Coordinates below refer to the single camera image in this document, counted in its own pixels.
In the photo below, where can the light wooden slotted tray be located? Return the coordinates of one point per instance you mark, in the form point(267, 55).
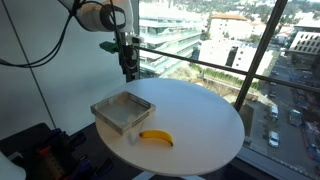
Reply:
point(120, 111)

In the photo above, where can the grey window bottom frame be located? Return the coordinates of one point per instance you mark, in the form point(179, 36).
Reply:
point(260, 161)

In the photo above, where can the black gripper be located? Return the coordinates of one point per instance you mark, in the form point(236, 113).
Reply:
point(128, 53)

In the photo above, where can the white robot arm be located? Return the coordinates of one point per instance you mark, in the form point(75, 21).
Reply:
point(96, 16)

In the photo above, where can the black clamp with red tip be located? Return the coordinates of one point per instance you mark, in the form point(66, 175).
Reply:
point(60, 141)

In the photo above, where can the white rounded object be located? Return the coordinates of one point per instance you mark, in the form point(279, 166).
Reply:
point(10, 170)

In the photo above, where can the black perforated mounting board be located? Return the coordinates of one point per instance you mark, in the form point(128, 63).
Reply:
point(20, 140)

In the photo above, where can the dark window handrail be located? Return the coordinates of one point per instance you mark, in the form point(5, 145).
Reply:
point(200, 63)

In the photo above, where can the yellow banana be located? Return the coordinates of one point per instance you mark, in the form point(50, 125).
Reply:
point(156, 134)

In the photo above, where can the white table base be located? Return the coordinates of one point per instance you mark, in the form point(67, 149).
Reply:
point(143, 176)

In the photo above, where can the blue clamp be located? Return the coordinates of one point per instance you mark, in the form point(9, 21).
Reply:
point(83, 168)

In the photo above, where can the slim window mullion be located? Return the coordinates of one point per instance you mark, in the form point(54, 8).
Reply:
point(261, 50)

